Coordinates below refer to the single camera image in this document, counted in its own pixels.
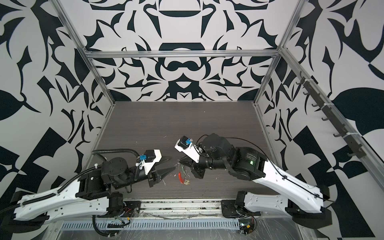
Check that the aluminium horizontal frame bar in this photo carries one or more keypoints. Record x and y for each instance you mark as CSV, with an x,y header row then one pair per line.
x,y
180,54

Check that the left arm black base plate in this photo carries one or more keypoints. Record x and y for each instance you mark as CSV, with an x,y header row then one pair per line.
x,y
131,208

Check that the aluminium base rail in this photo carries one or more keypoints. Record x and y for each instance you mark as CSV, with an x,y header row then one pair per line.
x,y
180,208

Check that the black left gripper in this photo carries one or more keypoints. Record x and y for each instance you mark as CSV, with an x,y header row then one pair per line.
x,y
154,176

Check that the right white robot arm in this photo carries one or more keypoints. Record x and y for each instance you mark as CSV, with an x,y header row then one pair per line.
x,y
303,202

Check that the red capped key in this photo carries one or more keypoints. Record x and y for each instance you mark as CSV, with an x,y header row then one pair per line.
x,y
181,178

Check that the grey wall hook rack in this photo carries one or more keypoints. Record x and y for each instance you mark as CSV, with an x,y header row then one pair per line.
x,y
334,116

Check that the green lit circuit board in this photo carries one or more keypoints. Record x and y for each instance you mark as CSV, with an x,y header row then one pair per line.
x,y
247,226

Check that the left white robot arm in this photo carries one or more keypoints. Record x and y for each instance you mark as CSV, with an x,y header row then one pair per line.
x,y
94,192

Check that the white slotted cable duct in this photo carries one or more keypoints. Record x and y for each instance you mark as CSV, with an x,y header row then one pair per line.
x,y
175,224

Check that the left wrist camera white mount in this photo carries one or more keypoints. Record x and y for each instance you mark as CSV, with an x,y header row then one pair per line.
x,y
147,161

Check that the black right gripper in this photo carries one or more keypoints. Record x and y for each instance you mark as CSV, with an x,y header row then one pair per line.
x,y
200,171

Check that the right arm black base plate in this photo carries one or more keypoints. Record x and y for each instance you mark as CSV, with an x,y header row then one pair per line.
x,y
232,209

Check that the aluminium corner post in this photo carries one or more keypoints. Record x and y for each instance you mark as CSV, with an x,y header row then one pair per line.
x,y
282,45
65,20

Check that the right aluminium corner post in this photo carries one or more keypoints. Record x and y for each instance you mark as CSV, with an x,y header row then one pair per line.
x,y
282,45

